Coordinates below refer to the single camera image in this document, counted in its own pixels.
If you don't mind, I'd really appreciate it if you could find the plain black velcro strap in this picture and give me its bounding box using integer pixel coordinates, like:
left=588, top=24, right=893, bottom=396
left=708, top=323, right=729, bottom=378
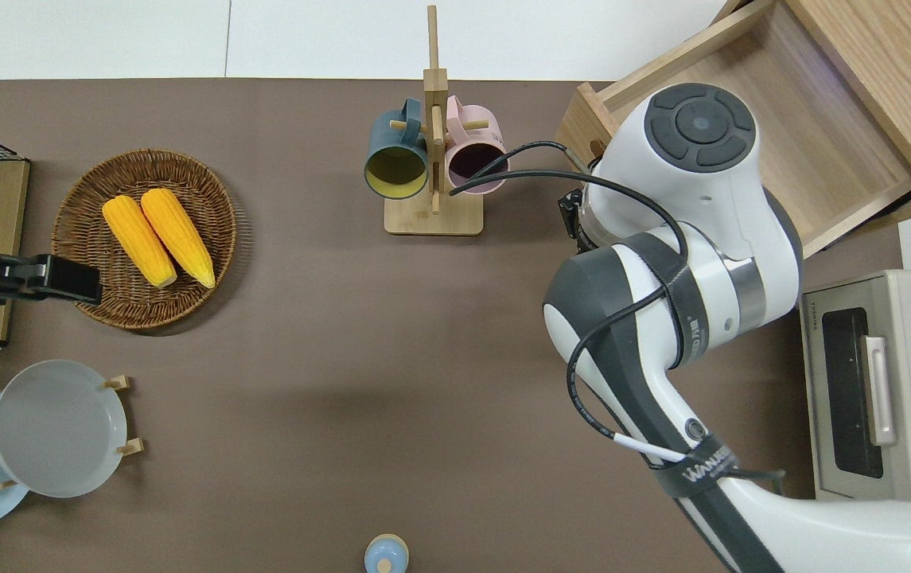
left=626, top=231, right=714, bottom=368

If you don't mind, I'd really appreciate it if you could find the wooden drawer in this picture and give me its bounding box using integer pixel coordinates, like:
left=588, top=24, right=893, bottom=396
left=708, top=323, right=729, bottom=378
left=555, top=0, right=911, bottom=259

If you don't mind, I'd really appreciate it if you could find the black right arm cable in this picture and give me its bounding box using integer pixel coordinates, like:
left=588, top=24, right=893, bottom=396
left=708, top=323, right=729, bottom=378
left=447, top=142, right=786, bottom=488

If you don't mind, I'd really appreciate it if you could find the wooden plate rack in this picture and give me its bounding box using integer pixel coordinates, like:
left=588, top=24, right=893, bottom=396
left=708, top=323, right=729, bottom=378
left=0, top=374, right=146, bottom=491

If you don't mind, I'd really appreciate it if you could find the blue dome call bell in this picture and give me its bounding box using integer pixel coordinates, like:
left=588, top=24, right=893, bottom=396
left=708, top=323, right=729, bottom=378
left=364, top=533, right=411, bottom=573

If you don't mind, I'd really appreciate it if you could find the grey plate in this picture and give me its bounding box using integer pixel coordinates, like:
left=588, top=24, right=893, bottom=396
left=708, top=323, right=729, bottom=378
left=0, top=360, right=128, bottom=499

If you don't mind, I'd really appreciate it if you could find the round wicker basket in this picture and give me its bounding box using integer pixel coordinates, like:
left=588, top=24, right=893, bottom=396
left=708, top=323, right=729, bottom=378
left=51, top=148, right=239, bottom=332

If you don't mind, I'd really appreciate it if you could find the brown table mat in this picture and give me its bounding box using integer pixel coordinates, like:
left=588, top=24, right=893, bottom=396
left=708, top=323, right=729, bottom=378
left=0, top=78, right=901, bottom=573

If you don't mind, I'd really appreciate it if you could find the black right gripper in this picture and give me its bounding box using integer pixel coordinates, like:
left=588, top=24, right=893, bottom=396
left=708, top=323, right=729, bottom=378
left=558, top=186, right=589, bottom=241

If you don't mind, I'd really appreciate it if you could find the printed black velcro strap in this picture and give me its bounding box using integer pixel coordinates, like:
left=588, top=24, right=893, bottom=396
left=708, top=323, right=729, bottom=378
left=652, top=436, right=742, bottom=499

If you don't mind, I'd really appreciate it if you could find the pink mug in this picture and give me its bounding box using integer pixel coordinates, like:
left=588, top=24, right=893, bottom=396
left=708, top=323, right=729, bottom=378
left=443, top=94, right=510, bottom=197

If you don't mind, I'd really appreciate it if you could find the wooden mug tree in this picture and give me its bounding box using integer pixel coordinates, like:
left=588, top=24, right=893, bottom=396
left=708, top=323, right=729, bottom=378
left=383, top=4, right=492, bottom=236

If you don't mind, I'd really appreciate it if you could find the yellow corn cob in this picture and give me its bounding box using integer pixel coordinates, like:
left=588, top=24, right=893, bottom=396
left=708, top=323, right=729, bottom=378
left=102, top=195, right=178, bottom=289
left=140, top=188, right=216, bottom=289

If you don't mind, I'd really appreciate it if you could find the dark blue mug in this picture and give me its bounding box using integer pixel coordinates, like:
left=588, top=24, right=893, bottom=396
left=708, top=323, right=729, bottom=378
left=364, top=97, right=432, bottom=201

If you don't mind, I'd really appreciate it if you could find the wooden cabinet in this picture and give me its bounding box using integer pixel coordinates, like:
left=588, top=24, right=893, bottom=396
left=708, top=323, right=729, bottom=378
left=714, top=0, right=911, bottom=224

